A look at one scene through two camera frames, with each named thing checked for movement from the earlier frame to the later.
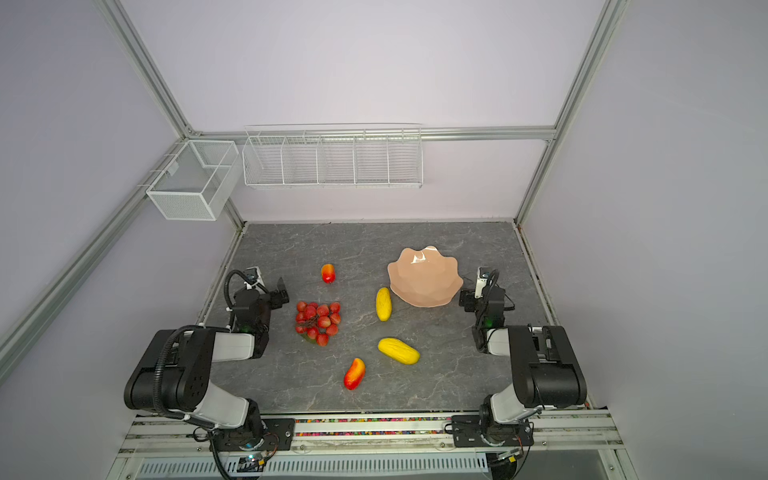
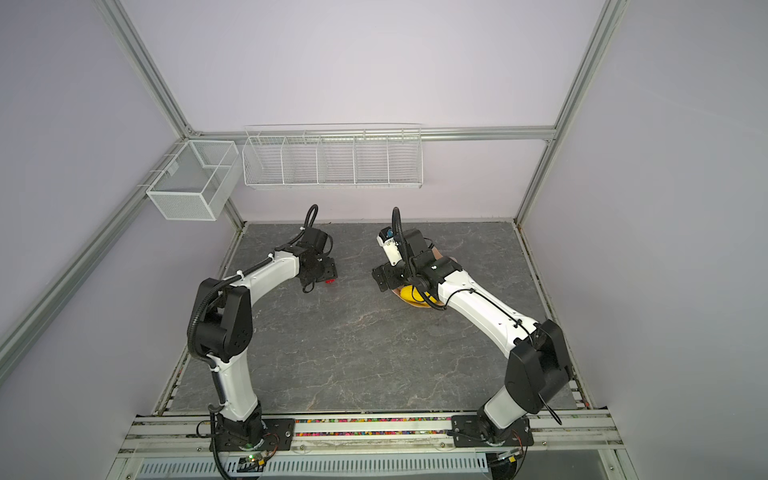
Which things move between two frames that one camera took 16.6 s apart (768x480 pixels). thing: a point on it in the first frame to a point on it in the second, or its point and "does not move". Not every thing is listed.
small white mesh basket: x=197 y=181 does not move
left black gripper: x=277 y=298 to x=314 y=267
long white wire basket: x=363 y=156 does not move
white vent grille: x=321 y=465 does not move
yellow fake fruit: x=384 y=304 to x=407 y=292
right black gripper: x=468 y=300 to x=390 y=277
